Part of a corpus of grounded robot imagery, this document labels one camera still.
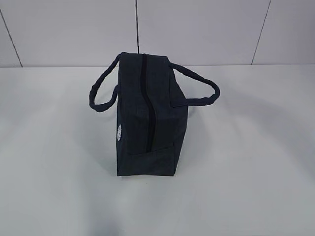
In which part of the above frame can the navy blue lunch bag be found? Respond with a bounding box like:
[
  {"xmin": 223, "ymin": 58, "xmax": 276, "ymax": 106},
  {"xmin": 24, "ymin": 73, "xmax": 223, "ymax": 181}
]
[{"xmin": 89, "ymin": 52, "xmax": 220, "ymax": 177}]

